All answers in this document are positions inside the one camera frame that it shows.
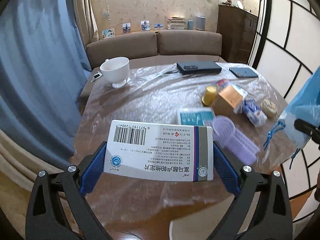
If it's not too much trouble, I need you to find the blue drawstring bag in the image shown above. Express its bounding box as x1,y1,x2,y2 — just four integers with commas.
263,69,319,159

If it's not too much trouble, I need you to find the beige paper ball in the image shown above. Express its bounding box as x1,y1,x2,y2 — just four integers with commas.
261,99,278,119

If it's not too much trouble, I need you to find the blue white tissue pack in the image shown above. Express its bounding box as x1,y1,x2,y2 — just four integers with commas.
242,100,267,127

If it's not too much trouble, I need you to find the purple hair roller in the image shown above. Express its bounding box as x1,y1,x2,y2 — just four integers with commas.
225,128,260,165
212,115,235,147

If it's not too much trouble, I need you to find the gold cardboard box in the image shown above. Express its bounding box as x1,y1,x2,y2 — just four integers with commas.
212,85,243,116

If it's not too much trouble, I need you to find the white medicine box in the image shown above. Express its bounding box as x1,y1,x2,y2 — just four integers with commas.
104,120,214,182

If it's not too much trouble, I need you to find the teal white box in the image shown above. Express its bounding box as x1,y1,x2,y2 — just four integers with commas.
177,107,215,126

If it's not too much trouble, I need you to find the white shoji screen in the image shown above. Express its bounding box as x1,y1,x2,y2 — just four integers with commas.
248,0,319,237

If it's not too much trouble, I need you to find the white blue carton box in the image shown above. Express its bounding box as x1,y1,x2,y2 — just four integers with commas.
213,79,248,114

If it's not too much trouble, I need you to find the dark blue smartphone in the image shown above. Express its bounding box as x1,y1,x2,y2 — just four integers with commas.
229,67,258,78

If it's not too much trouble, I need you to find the yellow small cup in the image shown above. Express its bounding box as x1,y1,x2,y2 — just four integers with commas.
201,86,217,106

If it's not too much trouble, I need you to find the dark wooden cabinet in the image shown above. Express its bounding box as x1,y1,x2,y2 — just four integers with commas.
217,4,258,64

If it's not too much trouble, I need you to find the black flat box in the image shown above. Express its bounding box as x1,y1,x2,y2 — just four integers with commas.
176,61,222,75

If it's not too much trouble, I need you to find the blue curtain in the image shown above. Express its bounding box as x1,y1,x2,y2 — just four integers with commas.
1,0,91,169

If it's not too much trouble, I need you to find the blue cylinder container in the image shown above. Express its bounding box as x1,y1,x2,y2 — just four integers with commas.
187,20,194,30

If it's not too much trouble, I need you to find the white footed cup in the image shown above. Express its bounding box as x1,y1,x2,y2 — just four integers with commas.
100,57,130,88

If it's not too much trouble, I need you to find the stack of books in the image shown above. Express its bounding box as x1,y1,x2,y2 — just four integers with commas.
167,17,187,30

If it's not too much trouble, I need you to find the brown sofa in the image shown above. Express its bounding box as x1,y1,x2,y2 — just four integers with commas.
79,30,224,102

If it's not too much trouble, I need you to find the photo card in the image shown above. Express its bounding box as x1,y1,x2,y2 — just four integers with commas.
140,20,151,31
154,23,163,30
102,28,115,39
122,22,131,34

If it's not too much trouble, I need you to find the beige curtain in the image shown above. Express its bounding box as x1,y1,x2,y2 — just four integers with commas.
73,0,99,48

